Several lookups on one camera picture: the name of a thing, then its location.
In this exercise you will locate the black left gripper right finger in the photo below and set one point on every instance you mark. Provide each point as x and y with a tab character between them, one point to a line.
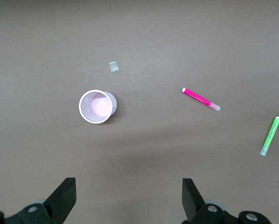
195	205

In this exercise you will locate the small clear tape piece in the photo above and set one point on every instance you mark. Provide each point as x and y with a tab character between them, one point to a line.
113	66

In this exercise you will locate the pink marker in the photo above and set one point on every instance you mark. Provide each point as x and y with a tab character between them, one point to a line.
197	96

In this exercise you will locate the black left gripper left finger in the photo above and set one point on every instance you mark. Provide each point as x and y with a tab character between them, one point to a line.
57	203

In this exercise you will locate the green marker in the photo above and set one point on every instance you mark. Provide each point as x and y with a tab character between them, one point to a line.
271	134

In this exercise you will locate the translucent pink plastic cup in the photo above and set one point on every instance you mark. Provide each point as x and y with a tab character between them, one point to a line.
95	109

